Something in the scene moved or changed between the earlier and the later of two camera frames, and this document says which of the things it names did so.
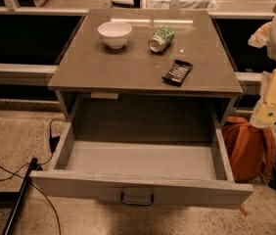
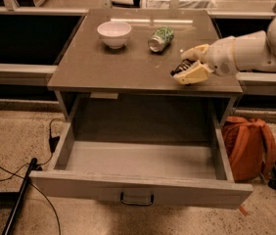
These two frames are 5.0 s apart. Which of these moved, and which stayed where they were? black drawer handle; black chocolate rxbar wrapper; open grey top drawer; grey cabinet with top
Moved: black chocolate rxbar wrapper
Stayed: black drawer handle; open grey top drawer; grey cabinet with top
